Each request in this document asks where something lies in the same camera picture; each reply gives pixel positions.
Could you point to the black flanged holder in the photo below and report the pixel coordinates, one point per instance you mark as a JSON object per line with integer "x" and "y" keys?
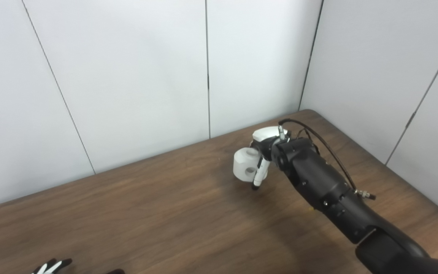
{"x": 115, "y": 271}

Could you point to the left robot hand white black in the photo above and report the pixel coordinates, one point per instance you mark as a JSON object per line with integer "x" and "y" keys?
{"x": 51, "y": 268}

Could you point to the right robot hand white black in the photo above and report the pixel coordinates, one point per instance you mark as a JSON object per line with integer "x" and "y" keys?
{"x": 266, "y": 134}

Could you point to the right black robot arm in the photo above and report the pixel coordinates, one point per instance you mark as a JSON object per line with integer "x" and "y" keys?
{"x": 318, "y": 179}

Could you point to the round white piece with holes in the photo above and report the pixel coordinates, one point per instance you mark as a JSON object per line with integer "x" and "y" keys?
{"x": 243, "y": 163}

